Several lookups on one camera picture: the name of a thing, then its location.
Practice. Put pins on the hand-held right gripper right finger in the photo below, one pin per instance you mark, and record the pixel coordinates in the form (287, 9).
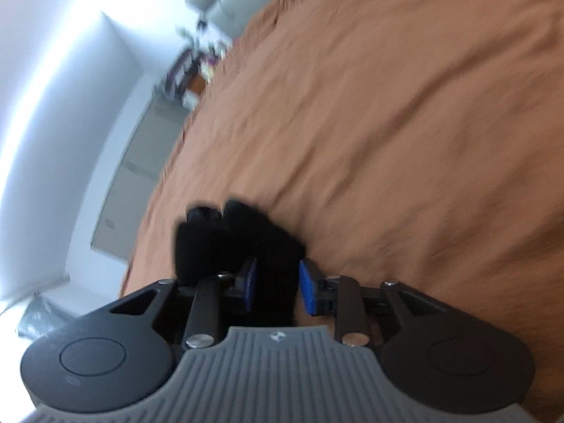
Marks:
(309, 286)

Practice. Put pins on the orange wooden side table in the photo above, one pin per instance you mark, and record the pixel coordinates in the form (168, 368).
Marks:
(197, 84)

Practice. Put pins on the brown bed sheet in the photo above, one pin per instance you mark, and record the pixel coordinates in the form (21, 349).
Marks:
(374, 119)

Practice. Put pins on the black pants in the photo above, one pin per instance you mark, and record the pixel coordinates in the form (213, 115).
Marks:
(238, 246)

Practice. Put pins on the grey wardrobe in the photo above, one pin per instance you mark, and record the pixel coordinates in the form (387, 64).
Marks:
(136, 176)

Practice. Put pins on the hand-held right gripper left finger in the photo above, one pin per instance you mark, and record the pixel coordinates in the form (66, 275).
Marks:
(250, 284)

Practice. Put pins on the grey crinkled plastic sheet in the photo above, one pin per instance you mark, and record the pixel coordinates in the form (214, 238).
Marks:
(42, 315)

